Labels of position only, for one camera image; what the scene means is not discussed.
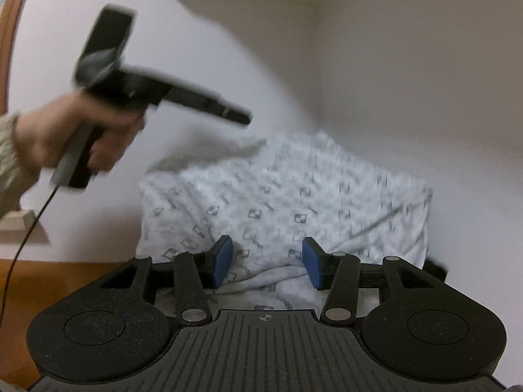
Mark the beige window sill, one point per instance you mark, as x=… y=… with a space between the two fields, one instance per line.
x=18 y=228

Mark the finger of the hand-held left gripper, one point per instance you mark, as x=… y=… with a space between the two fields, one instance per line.
x=208 y=100

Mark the white patterned garment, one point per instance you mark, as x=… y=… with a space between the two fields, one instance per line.
x=286 y=208

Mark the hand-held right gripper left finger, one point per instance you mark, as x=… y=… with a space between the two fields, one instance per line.
x=222 y=259

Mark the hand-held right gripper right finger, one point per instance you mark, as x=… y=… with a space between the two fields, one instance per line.
x=312 y=261

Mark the black folded garment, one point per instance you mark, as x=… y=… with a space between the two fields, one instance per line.
x=436 y=269

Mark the wooden window frame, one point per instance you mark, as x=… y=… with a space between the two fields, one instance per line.
x=10 y=36

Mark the person's left hand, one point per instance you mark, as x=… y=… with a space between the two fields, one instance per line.
x=81 y=130

